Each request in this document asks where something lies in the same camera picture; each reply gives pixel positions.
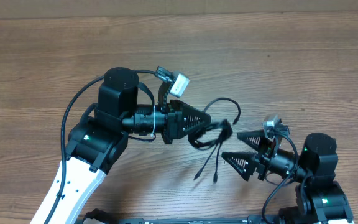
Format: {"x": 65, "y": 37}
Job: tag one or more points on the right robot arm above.
{"x": 319, "y": 197}

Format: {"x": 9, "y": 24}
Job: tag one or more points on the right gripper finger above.
{"x": 254, "y": 139}
{"x": 243, "y": 162}

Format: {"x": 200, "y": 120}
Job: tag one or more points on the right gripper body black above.
{"x": 265, "y": 158}

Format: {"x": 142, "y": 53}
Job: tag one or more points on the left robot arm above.
{"x": 126, "y": 109}

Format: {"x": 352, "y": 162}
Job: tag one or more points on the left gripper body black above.
{"x": 172, "y": 115}

